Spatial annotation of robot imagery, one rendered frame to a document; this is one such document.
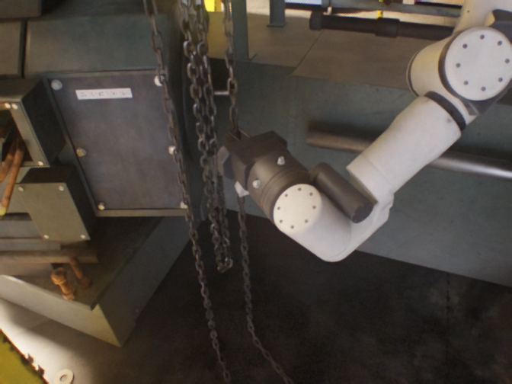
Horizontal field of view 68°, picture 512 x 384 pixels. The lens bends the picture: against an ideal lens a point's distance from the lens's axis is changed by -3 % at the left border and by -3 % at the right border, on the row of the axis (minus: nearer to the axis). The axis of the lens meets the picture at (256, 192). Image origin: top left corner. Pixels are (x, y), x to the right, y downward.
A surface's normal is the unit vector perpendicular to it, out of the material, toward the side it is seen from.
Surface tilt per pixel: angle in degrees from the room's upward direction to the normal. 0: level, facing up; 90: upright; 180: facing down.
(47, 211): 90
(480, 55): 61
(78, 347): 0
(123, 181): 90
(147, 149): 90
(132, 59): 45
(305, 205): 36
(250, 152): 0
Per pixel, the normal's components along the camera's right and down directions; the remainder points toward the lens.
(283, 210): -0.55, -0.42
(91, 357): -0.03, -0.76
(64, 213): -0.01, 0.65
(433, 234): -0.35, 0.61
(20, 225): -0.03, 0.22
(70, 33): -0.04, -0.08
